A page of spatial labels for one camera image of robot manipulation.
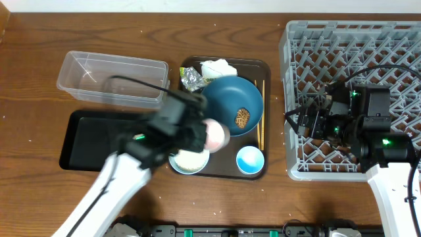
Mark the clear plastic bin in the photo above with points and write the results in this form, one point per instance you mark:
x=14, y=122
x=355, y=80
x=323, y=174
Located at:
x=87, y=76

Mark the brown serving tray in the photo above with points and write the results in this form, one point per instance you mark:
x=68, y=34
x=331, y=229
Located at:
x=222, y=164

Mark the white napkin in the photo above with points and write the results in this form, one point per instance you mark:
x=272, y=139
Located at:
x=216, y=69

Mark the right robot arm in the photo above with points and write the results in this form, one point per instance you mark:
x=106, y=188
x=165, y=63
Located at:
x=358, y=118

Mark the blue small cup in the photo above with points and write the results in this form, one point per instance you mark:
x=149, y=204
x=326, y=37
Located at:
x=250, y=160

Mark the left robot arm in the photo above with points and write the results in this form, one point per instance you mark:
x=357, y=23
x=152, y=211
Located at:
x=145, y=145

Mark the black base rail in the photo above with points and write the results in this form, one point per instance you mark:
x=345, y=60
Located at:
x=121, y=230

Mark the pink small cup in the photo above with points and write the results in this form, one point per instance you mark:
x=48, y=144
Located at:
x=218, y=135

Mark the right wooden chopstick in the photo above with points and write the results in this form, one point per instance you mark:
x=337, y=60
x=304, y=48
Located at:
x=263, y=117

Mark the brown mushroom piece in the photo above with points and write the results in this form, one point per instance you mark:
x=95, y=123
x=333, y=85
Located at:
x=242, y=118

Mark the grey dishwasher rack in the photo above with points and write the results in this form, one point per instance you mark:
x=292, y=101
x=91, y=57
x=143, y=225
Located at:
x=314, y=53

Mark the light blue rice bowl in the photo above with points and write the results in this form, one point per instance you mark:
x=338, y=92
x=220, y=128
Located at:
x=188, y=162

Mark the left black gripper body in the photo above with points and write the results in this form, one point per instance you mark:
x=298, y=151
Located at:
x=197, y=132

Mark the black tray bin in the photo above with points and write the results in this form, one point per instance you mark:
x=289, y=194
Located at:
x=91, y=136

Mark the wooden chopstick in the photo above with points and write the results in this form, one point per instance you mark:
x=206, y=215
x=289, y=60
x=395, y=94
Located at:
x=263, y=117
x=258, y=126

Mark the foil wrapper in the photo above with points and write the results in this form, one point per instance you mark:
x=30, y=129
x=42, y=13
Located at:
x=191, y=79

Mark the left wooden chopstick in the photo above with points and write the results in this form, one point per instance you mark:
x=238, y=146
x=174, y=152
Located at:
x=258, y=126

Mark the dark blue plate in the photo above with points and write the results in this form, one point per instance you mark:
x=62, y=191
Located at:
x=226, y=96

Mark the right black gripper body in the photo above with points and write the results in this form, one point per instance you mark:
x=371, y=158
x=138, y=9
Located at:
x=303, y=122

